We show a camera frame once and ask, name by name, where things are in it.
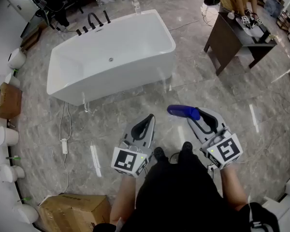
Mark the dark wooden table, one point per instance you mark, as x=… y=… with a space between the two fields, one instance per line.
x=228 y=39

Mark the person's left forearm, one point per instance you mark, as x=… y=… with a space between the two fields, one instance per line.
x=122 y=199

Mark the silver overflow cap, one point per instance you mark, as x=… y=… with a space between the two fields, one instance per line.
x=111 y=59

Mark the white toilet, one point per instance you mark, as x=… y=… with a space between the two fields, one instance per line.
x=7 y=136
x=17 y=59
x=25 y=213
x=13 y=80
x=10 y=173

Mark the clear plastic bottle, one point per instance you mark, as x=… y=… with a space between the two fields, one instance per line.
x=136 y=7

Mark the white door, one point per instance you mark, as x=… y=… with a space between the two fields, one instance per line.
x=21 y=1

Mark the white power strip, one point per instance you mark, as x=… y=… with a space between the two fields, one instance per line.
x=64 y=146

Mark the black office chair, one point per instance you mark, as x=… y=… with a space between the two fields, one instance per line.
x=39 y=8

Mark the person's black shoe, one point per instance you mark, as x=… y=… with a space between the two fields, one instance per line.
x=187 y=146
x=159 y=153

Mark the person's black clothing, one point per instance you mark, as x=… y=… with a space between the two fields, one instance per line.
x=178 y=197

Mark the white bathtub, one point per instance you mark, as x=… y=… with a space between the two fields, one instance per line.
x=116 y=40

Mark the person's right black shoe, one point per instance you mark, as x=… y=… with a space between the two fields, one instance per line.
x=187 y=146

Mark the person's left black shoe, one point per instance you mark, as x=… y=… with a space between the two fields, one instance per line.
x=159 y=153

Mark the black faucet knob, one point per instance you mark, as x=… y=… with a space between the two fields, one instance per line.
x=79 y=32
x=85 y=29

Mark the white box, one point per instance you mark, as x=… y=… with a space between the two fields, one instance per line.
x=284 y=209

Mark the large cardboard box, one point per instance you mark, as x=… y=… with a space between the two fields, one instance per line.
x=72 y=213

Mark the person's right forearm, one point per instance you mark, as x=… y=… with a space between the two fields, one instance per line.
x=233 y=190

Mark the blue plastic object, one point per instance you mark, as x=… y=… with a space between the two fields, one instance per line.
x=181 y=110

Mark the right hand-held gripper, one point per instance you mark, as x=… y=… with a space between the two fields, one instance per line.
x=226 y=151

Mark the black hand shower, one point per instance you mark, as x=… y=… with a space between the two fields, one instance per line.
x=107 y=17

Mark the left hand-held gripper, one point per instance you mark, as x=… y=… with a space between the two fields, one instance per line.
x=125 y=159

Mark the small cardboard box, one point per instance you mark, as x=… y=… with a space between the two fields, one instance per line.
x=8 y=100

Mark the small white bottle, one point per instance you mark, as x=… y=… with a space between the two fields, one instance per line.
x=231 y=15

